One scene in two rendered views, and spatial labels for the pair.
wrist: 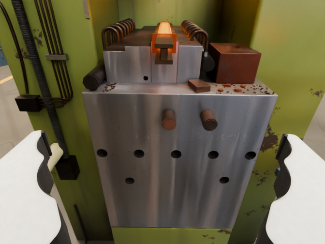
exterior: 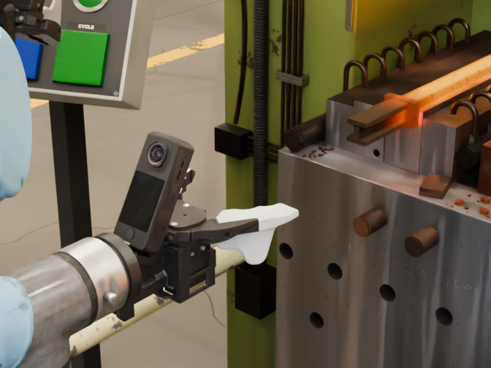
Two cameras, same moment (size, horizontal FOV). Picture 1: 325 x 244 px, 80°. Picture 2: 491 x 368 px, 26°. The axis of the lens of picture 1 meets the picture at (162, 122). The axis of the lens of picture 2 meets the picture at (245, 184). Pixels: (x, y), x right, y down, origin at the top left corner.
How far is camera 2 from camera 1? 105 cm
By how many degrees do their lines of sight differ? 36
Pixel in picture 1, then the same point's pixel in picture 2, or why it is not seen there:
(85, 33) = (340, 51)
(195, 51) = (445, 131)
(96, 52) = (351, 83)
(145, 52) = not seen: hidden behind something
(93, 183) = not seen: hidden behind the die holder
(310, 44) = not seen: outside the picture
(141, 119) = (343, 213)
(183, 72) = (429, 160)
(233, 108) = (468, 237)
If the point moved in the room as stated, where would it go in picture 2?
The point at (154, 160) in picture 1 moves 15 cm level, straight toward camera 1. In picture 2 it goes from (355, 293) to (289, 342)
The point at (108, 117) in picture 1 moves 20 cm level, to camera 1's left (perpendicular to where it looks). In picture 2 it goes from (302, 195) to (194, 155)
